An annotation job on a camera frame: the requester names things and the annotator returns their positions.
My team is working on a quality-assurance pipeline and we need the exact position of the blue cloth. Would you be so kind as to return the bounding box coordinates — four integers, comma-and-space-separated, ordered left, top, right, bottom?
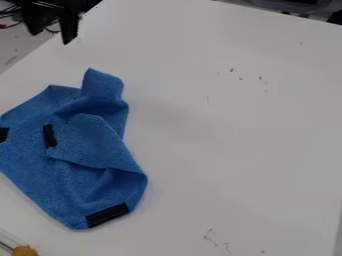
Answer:
0, 67, 150, 232

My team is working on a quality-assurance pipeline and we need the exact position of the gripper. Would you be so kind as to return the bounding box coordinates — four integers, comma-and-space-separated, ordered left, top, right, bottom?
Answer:
17, 0, 105, 46

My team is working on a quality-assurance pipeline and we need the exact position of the yellow toy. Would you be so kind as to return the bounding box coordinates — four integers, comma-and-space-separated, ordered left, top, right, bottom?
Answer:
10, 244, 41, 256

